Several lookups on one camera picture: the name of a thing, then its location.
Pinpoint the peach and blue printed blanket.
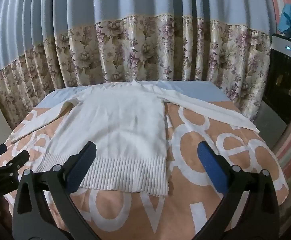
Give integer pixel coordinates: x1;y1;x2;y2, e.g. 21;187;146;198
0;80;289;240

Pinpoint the blue curtain with floral band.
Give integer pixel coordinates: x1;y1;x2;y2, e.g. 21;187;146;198
0;0;272;130

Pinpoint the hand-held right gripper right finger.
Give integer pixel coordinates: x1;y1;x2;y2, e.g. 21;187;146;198
197;141;280;240

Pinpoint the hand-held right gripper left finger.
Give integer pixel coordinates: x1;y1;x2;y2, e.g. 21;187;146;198
12;141;97;240

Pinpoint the blue cloth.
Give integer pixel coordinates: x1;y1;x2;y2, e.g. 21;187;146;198
278;4;291;34

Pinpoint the white knit sweater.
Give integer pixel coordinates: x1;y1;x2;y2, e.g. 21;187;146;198
9;79;261;196

